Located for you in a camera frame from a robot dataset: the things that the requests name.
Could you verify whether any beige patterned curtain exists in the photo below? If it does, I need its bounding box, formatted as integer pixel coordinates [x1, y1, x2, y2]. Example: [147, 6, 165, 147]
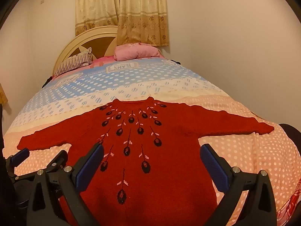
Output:
[75, 0, 121, 37]
[117, 0, 170, 47]

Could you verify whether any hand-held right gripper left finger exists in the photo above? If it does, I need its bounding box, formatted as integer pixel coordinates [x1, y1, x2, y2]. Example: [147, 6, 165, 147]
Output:
[27, 143, 104, 226]

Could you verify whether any cream wooden headboard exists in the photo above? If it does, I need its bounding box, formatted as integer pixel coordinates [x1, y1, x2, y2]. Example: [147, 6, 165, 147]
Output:
[53, 26, 118, 74]

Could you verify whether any red embroidered knit sweater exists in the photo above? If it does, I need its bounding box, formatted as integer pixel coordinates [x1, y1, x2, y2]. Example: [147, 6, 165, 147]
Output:
[17, 96, 275, 226]

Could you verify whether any pink pillow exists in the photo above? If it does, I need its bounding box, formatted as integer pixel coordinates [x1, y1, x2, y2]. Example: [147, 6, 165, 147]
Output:
[113, 43, 164, 61]

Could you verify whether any polka dot bedspread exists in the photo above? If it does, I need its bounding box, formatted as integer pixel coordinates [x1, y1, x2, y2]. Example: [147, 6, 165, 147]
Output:
[3, 57, 301, 226]

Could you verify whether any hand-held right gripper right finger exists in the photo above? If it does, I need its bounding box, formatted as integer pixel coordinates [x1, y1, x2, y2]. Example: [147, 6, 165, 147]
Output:
[200, 144, 277, 226]

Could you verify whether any striped pillow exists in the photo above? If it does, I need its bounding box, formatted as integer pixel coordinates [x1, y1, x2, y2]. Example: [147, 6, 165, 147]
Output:
[54, 47, 93, 76]

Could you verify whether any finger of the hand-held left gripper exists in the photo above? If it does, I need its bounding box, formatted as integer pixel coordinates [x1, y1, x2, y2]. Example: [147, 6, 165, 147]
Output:
[6, 149, 30, 178]
[46, 150, 69, 172]

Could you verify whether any dark round object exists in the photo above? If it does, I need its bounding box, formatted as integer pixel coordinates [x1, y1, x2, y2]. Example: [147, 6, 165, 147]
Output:
[279, 123, 301, 147]

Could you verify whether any tan patterned cloth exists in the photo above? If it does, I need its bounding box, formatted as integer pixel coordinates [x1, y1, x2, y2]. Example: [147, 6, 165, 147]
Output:
[0, 82, 9, 104]

